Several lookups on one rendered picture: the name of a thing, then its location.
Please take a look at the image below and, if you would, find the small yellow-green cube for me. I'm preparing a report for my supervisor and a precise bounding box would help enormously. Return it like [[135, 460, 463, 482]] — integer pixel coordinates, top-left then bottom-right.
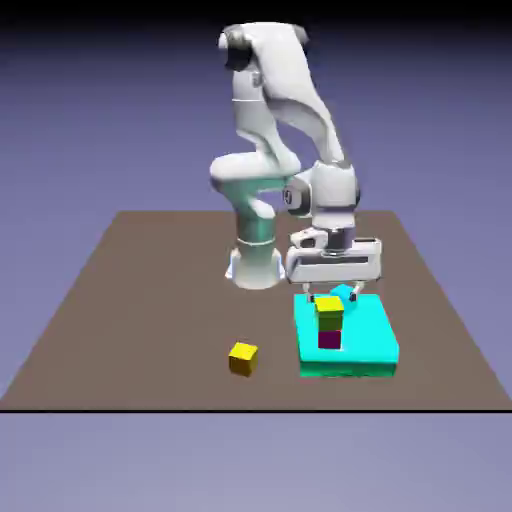
[[314, 296, 346, 333]]

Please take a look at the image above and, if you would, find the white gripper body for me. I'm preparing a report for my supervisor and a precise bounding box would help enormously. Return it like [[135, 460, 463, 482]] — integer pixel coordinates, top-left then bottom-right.
[[285, 237, 384, 286]]

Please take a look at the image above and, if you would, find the large cyan box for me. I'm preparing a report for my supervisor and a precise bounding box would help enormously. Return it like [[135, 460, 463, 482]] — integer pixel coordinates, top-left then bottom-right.
[[293, 293, 401, 379]]

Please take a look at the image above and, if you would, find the small yellow cube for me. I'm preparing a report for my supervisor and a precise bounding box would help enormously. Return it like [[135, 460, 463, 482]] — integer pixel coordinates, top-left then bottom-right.
[[228, 341, 260, 378]]

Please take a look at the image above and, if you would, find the small magenta cube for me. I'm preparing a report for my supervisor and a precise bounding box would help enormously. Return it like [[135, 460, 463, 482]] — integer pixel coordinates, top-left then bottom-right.
[[317, 329, 343, 351]]

